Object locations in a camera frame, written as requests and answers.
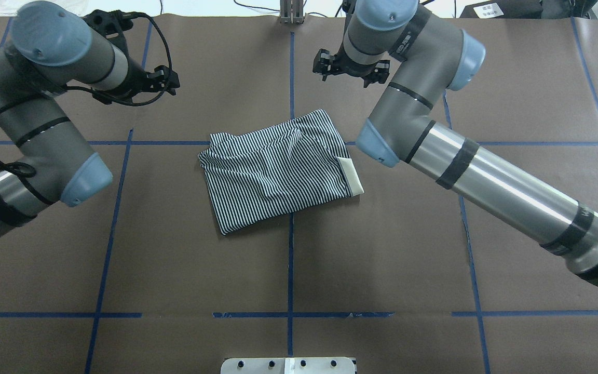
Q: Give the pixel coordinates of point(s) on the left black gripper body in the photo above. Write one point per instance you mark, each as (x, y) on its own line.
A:
(138, 81)

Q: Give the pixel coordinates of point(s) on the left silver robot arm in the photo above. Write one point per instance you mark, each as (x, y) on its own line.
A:
(43, 157)

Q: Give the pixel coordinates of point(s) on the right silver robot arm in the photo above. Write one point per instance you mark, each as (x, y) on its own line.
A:
(418, 56)

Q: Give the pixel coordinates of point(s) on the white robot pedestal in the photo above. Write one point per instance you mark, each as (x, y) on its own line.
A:
(338, 364)

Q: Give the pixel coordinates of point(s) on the striped polo shirt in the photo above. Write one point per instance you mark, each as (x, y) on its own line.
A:
(277, 170)

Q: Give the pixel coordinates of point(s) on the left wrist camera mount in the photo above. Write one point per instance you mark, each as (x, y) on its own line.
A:
(112, 25)

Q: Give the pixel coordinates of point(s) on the black rectangular box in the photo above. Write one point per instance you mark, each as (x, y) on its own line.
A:
(503, 9)

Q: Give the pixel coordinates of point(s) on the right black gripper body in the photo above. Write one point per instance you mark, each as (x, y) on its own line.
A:
(351, 65)

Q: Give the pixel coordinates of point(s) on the aluminium frame post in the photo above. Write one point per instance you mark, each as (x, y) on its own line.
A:
(291, 12)

